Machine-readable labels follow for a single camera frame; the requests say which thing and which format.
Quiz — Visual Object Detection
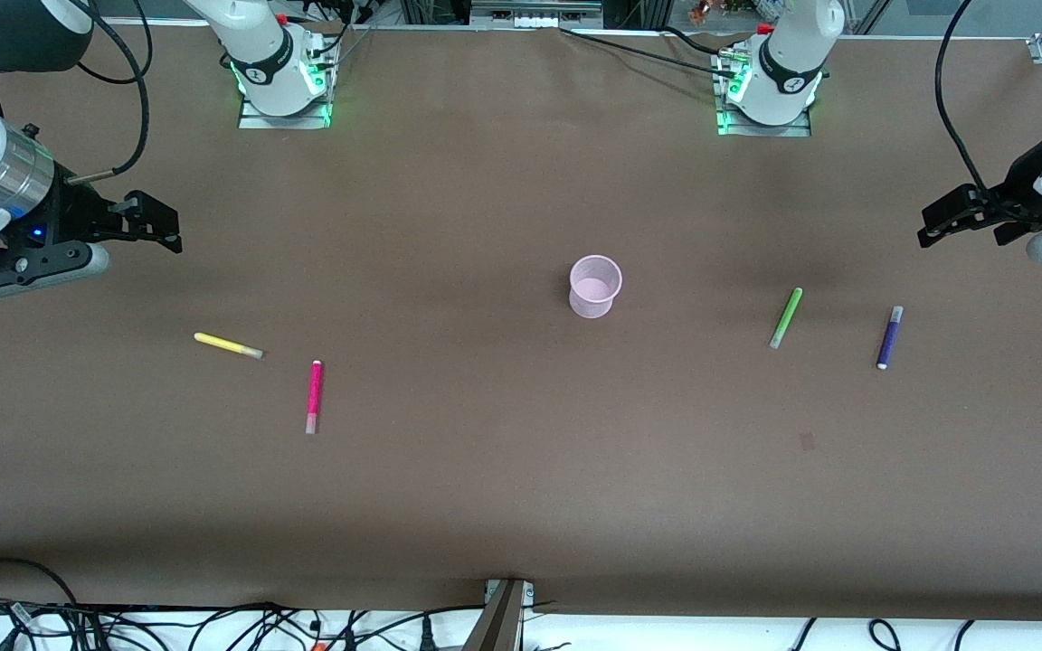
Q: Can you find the green marker pen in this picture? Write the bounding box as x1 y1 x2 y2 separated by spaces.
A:
769 288 804 351

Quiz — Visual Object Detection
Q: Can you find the aluminium profile post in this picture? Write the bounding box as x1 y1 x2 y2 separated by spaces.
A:
463 579 536 651

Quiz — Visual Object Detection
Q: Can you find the black looped floor cable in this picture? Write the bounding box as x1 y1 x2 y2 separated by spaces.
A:
0 557 79 625

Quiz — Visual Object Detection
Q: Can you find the short black table cable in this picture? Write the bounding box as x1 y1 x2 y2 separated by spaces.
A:
661 25 732 57

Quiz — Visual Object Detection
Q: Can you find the long black table cable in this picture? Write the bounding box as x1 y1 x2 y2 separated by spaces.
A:
560 27 744 73

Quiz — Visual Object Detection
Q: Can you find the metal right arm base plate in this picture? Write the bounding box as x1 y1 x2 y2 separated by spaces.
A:
238 90 335 131

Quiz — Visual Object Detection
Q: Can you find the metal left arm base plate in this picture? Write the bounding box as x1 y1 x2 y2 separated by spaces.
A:
716 107 813 138

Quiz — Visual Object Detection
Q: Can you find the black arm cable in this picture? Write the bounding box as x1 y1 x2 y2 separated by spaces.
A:
934 0 992 193
64 0 152 186

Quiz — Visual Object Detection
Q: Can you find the pink marker pen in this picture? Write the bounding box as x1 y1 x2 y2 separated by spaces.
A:
305 360 324 436

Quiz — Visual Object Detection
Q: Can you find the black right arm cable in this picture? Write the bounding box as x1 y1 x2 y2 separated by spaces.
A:
64 0 152 186

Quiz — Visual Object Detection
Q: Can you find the purple marker pen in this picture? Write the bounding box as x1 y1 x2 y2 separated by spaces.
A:
876 306 905 371

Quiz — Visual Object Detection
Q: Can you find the pink plastic cup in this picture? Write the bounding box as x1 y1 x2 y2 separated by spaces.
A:
569 255 623 319

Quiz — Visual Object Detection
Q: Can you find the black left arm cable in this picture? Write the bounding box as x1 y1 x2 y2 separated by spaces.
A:
934 0 992 193

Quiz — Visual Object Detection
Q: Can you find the grey power strip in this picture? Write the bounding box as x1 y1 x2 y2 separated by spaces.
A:
470 0 603 28

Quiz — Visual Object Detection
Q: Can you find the yellow marker pen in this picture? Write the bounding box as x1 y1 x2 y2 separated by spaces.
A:
194 332 265 361

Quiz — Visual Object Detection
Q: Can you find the brown table cover sheet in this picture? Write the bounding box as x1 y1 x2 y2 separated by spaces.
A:
0 18 1042 625

